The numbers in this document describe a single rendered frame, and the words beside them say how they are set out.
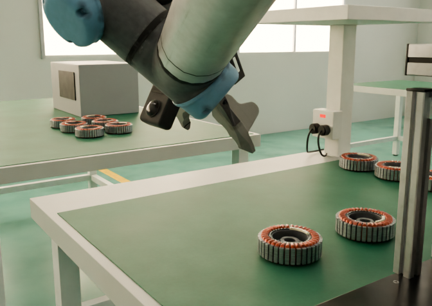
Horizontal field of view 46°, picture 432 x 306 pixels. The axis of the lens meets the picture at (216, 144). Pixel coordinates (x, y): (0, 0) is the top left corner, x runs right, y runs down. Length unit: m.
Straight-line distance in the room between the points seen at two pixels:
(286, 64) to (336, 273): 5.61
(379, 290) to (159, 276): 0.34
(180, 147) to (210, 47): 1.43
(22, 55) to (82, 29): 4.31
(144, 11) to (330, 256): 0.56
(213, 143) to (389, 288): 1.25
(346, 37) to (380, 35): 6.05
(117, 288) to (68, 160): 0.90
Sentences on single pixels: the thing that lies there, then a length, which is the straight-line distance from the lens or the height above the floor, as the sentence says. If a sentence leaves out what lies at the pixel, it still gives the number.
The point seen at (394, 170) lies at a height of 0.78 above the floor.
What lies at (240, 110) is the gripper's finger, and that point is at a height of 1.02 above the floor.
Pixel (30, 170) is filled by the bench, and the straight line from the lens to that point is 1.66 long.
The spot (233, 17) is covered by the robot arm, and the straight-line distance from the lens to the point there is 0.39.
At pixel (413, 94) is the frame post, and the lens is 0.77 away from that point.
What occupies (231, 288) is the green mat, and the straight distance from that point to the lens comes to 0.80.
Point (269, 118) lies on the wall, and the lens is 6.28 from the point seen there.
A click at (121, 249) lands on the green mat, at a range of 0.95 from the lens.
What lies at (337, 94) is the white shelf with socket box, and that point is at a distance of 1.66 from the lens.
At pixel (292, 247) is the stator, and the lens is 0.86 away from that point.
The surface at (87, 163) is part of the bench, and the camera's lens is 1.71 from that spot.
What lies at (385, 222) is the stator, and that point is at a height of 0.79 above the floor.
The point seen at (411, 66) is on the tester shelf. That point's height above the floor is 1.08.
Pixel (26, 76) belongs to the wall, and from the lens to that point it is 4.87.
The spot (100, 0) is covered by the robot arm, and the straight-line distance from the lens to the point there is 0.56.
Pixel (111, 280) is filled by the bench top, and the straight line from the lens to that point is 0.87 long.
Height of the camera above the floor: 1.12
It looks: 11 degrees down
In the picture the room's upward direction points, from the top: straight up
